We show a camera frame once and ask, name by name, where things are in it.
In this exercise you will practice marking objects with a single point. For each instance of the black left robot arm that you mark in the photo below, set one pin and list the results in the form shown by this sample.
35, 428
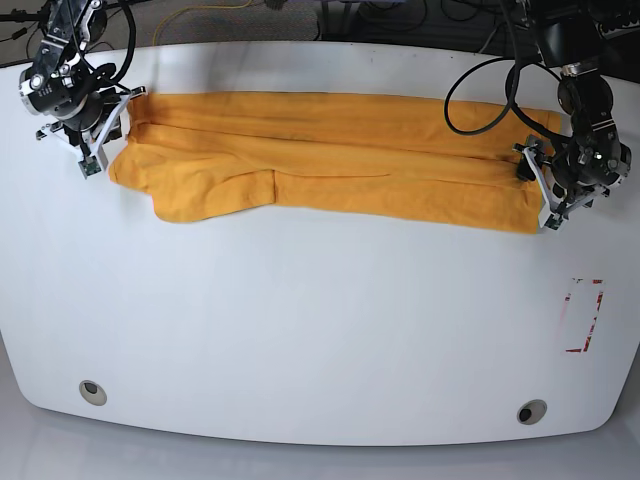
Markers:
593, 160

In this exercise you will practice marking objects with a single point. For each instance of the black tripod stand legs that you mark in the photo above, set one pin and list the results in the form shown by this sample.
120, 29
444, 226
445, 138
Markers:
18, 38

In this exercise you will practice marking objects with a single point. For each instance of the red tape rectangle marking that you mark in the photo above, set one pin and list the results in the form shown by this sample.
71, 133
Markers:
581, 310

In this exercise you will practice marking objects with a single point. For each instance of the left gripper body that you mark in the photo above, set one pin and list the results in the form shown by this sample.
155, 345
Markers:
558, 177

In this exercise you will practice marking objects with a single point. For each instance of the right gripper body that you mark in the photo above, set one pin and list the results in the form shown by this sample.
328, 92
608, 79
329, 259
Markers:
96, 123

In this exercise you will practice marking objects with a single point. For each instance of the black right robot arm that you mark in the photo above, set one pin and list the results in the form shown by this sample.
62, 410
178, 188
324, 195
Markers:
60, 77

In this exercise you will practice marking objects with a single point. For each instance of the left table grommet hole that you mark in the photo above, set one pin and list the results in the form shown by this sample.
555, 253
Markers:
93, 393

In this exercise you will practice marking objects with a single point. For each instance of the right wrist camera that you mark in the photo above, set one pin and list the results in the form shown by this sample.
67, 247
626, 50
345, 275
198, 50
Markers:
92, 165

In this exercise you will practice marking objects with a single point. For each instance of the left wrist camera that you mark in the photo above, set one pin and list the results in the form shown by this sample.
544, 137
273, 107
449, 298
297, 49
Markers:
555, 222

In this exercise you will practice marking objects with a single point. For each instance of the yellow T-shirt with script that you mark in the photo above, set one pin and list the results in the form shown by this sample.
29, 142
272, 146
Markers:
206, 155

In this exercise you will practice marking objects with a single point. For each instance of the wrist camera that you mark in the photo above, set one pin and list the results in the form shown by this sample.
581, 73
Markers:
555, 222
92, 165

